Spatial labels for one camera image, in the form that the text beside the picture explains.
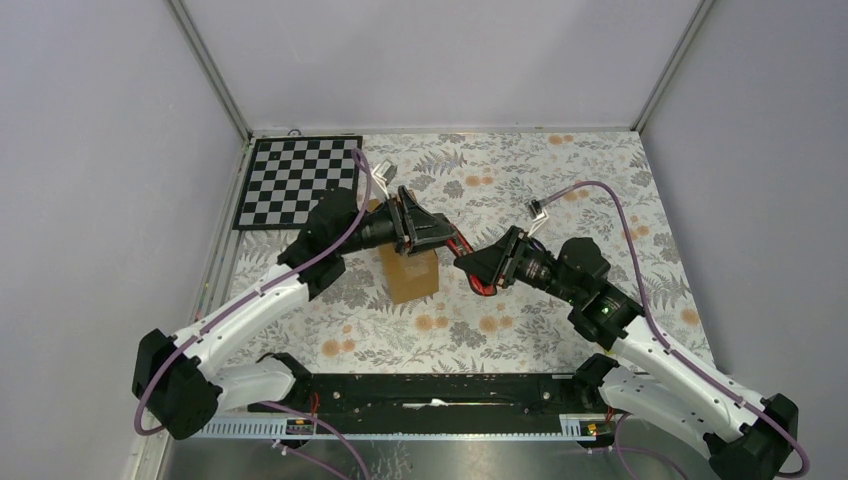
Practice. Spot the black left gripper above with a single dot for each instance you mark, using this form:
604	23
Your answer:
415	229

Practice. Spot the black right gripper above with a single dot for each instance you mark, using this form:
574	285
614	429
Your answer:
494	262

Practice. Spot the red black utility knife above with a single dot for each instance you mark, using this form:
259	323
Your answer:
467	259

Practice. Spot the brown cardboard express box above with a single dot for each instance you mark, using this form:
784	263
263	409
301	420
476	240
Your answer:
408	277

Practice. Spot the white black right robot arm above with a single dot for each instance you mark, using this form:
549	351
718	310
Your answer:
741	433

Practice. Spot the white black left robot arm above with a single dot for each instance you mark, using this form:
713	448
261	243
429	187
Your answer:
181	380

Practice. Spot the floral patterned table mat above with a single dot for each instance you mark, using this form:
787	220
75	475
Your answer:
598	185

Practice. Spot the black white checkerboard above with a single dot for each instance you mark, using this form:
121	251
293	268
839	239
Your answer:
286	177

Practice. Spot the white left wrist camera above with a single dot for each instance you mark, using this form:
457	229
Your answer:
383	175

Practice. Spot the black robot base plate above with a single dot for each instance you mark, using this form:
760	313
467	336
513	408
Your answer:
511	405

